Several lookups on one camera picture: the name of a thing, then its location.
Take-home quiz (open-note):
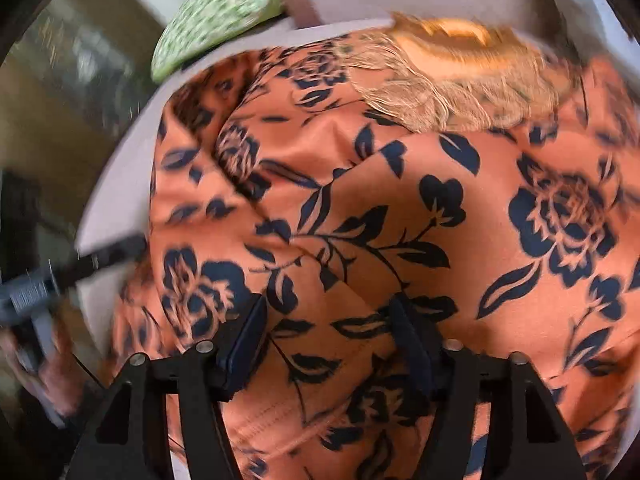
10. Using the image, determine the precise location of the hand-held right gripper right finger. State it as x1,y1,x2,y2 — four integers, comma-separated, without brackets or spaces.
389,292,587,480

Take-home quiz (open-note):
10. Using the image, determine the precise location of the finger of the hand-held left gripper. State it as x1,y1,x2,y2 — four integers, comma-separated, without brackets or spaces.
50,234,149,292

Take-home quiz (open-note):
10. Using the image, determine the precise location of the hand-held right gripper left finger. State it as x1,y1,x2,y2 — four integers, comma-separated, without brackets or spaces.
65,295,269,480

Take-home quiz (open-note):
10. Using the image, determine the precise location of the orange floral garment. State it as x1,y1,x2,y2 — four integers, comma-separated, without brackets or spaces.
107,12,640,480

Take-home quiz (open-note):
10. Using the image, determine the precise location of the person's left hand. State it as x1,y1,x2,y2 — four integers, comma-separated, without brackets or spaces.
0,327,96,423

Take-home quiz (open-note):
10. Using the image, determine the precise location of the green patterned quilt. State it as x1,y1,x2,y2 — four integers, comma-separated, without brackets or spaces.
151,0,290,85

